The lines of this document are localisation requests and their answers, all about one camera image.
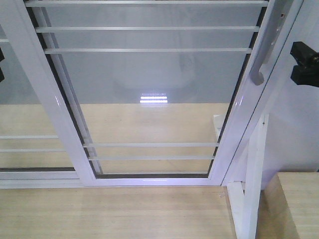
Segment light wooden block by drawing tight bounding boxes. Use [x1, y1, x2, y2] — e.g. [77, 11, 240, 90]
[256, 172, 319, 239]

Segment white triangular support bracket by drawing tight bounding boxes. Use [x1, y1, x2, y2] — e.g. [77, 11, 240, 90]
[226, 114, 269, 239]

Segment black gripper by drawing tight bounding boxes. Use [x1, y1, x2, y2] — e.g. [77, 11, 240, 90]
[290, 41, 319, 87]

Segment white framed transparent sliding door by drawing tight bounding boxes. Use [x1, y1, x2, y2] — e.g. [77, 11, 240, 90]
[0, 0, 285, 187]

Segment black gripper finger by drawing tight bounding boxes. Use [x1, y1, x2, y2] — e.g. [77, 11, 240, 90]
[0, 47, 5, 83]

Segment white fixed window panel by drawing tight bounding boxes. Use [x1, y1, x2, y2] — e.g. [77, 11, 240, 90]
[0, 27, 86, 180]

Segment grey curved door handle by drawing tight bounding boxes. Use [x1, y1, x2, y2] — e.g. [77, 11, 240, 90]
[250, 0, 292, 86]

